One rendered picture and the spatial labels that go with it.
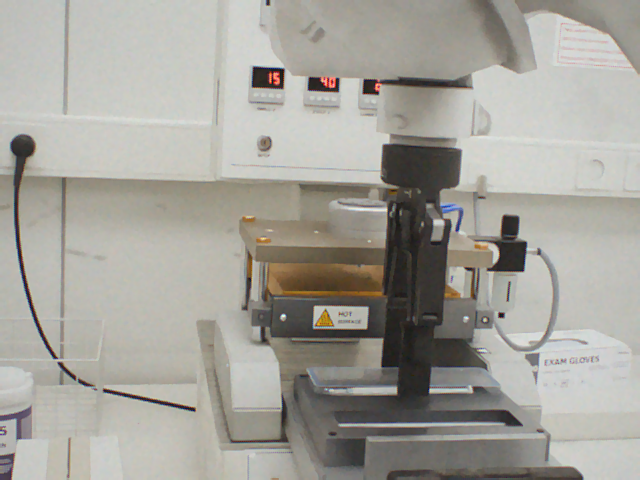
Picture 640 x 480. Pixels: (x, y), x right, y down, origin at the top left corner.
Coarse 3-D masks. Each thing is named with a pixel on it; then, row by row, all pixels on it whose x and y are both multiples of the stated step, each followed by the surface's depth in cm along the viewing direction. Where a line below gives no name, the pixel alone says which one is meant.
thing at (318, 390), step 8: (312, 384) 85; (320, 392) 83; (328, 392) 83; (336, 392) 84; (344, 392) 84; (352, 392) 84; (360, 392) 84; (368, 392) 84; (376, 392) 84; (384, 392) 85; (392, 392) 85; (432, 392) 85; (440, 392) 86; (448, 392) 86; (456, 392) 86; (464, 392) 86; (472, 392) 86; (480, 392) 86; (488, 392) 86; (496, 392) 87
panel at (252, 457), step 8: (248, 456) 88; (256, 456) 88; (264, 456) 88; (272, 456) 88; (280, 456) 88; (288, 456) 89; (248, 464) 88; (256, 464) 88; (264, 464) 88; (272, 464) 88; (280, 464) 88; (288, 464) 88; (296, 464) 89; (248, 472) 87; (256, 472) 88; (264, 472) 88; (272, 472) 88; (280, 472) 88; (288, 472) 88; (296, 472) 88
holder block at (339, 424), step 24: (312, 408) 81; (336, 408) 81; (360, 408) 81; (384, 408) 82; (408, 408) 82; (432, 408) 82; (456, 408) 83; (480, 408) 83; (504, 408) 83; (312, 432) 80; (336, 432) 75; (360, 432) 76; (384, 432) 76; (408, 432) 76; (432, 432) 77; (456, 432) 77; (480, 432) 77; (504, 432) 77; (528, 432) 78; (336, 456) 74; (360, 456) 75
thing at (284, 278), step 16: (272, 272) 107; (288, 272) 107; (304, 272) 108; (320, 272) 108; (336, 272) 109; (352, 272) 106; (368, 272) 106; (272, 288) 105; (288, 288) 99; (304, 288) 99; (320, 288) 100; (336, 288) 100; (352, 288) 101; (368, 288) 101; (448, 288) 104
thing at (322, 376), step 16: (320, 368) 88; (336, 368) 89; (352, 368) 89; (368, 368) 89; (384, 368) 90; (432, 368) 91; (448, 368) 91; (464, 368) 91; (480, 368) 92; (320, 384) 84; (336, 384) 84; (352, 384) 84; (368, 384) 85; (384, 384) 85; (432, 384) 86; (448, 384) 86; (464, 384) 86; (480, 384) 87; (496, 384) 87
